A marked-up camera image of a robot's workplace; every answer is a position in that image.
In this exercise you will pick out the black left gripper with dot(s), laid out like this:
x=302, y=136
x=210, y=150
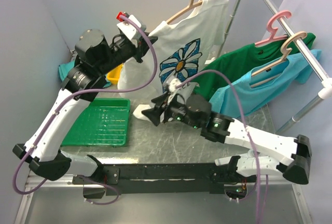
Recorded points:
x=141, y=50

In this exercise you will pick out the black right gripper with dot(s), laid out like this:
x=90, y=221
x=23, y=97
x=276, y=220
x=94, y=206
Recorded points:
x=154, y=114

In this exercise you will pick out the white daisy print t-shirt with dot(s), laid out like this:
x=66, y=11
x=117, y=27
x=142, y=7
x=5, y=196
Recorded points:
x=181, y=50

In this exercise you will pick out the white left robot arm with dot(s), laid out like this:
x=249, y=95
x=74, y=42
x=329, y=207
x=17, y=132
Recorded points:
x=42, y=151

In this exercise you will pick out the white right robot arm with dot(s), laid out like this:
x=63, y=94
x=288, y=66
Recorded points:
x=289, y=157

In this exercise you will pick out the green t-shirt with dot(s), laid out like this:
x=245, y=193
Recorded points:
x=234, y=65

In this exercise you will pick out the teal folded t-shirt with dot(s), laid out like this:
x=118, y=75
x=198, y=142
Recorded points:
x=63, y=69

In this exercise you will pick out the light blue t-shirt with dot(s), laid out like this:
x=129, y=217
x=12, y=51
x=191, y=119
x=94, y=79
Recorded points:
x=255, y=92

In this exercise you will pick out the pink hanger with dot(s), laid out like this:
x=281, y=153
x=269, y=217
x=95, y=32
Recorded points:
x=273, y=29

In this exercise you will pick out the beige hanger with shirt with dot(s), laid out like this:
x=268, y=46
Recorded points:
x=285, y=50

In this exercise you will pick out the yellow plastic tray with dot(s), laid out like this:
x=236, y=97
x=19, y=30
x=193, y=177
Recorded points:
x=114, y=75

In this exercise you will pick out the green plastic tray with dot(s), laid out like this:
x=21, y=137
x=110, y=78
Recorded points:
x=103, y=123

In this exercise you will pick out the black base beam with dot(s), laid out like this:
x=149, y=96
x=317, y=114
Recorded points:
x=171, y=178

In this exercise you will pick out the metal clothes rack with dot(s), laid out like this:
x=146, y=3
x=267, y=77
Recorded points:
x=307, y=109

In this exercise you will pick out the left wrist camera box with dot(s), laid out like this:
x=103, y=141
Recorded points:
x=127, y=28

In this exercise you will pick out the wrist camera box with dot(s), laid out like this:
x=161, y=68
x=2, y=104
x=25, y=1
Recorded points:
x=172, y=87
x=127, y=28

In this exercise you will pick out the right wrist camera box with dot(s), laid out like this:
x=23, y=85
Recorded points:
x=172, y=87

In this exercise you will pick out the aluminium rail frame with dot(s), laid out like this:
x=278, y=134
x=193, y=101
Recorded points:
x=269, y=155

